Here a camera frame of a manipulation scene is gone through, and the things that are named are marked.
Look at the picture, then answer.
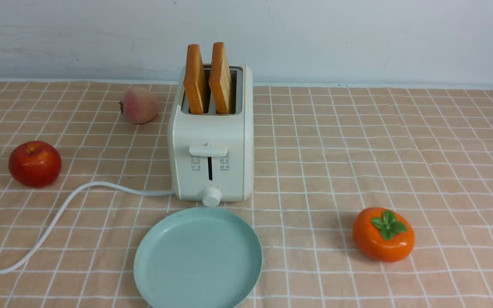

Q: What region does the toast slice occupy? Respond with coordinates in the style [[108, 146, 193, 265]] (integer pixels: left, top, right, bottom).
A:
[[209, 41, 232, 114], [183, 44, 207, 115]]

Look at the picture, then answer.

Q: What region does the white two-slot toaster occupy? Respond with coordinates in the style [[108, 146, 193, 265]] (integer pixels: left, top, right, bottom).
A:
[[167, 65, 254, 207]]

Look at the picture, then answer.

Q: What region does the light green round plate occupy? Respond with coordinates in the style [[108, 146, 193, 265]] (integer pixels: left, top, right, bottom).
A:
[[133, 207, 264, 308]]

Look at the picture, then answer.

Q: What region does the pink peach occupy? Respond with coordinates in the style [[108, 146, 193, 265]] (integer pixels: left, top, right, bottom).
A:
[[119, 86, 162, 124]]

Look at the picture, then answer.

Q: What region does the checkered peach tablecloth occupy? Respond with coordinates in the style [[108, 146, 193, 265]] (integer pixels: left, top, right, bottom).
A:
[[0, 82, 493, 308]]

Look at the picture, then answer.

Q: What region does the orange persimmon with leaf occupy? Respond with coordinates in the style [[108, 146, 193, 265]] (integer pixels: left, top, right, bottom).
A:
[[352, 207, 416, 263]]

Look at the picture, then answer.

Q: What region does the red apple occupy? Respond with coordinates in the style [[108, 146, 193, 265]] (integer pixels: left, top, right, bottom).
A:
[[8, 140, 62, 188]]

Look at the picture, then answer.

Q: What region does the white power cable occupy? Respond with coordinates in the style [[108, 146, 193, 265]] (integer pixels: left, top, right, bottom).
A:
[[0, 181, 174, 275]]

